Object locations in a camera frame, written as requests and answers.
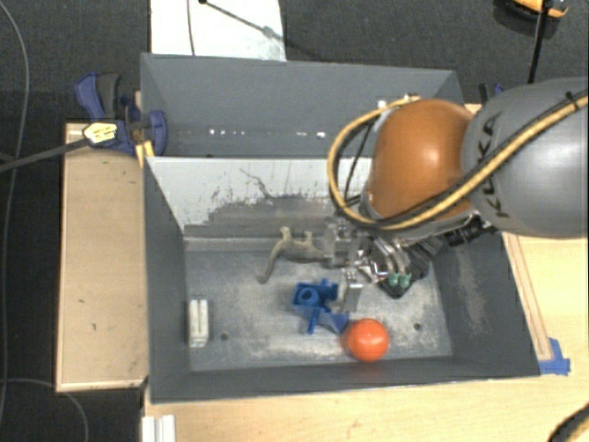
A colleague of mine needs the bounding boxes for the grey metal bin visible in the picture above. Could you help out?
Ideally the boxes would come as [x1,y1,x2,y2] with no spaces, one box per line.
[139,52,542,404]

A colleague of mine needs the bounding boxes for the tan toy dinosaur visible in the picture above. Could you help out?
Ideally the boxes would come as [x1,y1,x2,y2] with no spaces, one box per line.
[255,226,333,285]

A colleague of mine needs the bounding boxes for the white rectangular block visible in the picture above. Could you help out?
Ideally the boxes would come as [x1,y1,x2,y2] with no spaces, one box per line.
[187,297,211,348]

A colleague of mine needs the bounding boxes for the blue plastic toy part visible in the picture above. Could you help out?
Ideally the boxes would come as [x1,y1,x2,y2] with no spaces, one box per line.
[290,278,351,336]

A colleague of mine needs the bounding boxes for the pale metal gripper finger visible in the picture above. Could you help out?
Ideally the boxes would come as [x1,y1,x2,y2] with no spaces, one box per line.
[322,219,354,268]
[341,268,366,316]

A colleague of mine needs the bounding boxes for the orange ball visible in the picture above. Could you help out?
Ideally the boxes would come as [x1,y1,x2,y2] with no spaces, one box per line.
[341,318,391,364]

